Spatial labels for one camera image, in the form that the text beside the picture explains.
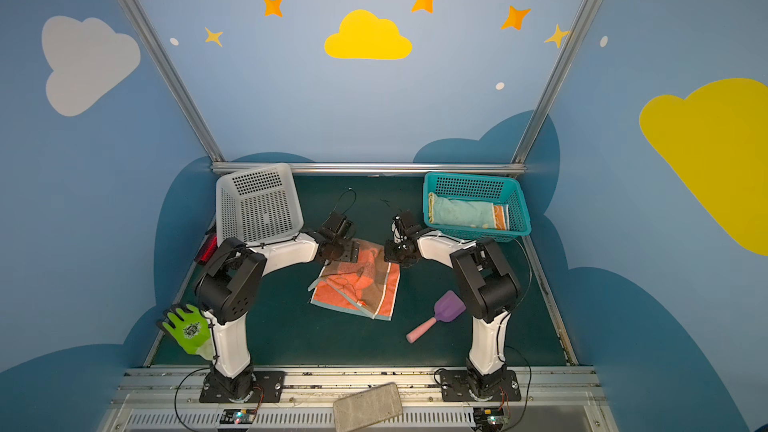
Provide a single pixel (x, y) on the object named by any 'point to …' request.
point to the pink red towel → (369, 286)
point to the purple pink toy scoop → (448, 308)
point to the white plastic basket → (257, 205)
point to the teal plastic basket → (498, 189)
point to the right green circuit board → (489, 417)
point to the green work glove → (192, 331)
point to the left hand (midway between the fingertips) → (349, 250)
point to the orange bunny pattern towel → (500, 217)
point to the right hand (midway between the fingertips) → (390, 252)
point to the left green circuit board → (237, 416)
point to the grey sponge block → (362, 410)
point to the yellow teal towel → (466, 213)
